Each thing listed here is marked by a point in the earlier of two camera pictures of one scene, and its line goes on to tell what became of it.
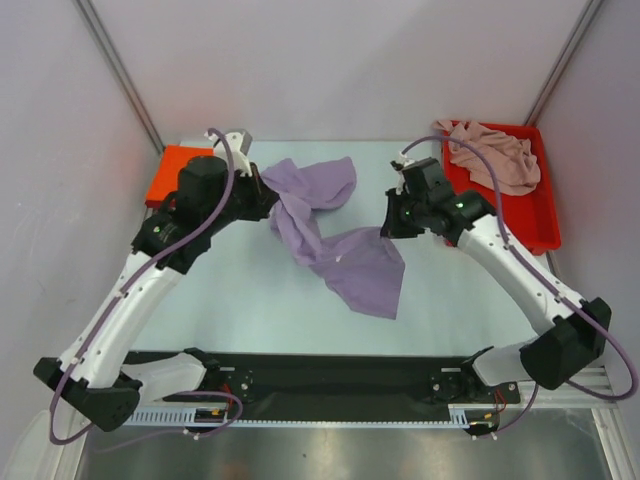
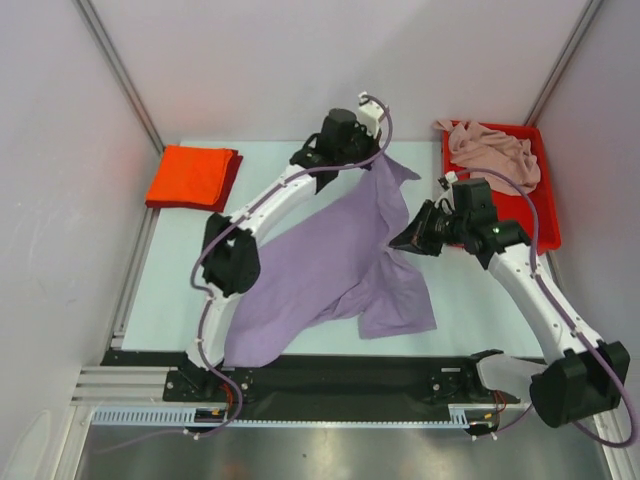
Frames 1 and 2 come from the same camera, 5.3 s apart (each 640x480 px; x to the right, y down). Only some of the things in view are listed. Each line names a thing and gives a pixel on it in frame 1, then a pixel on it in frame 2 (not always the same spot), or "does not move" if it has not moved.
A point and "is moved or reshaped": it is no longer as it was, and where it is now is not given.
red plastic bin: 531,219 does not move
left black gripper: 263,197 to 371,145
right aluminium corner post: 563,61 does not move
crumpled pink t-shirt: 512,161 does not move
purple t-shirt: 359,262 is moved or reshaped
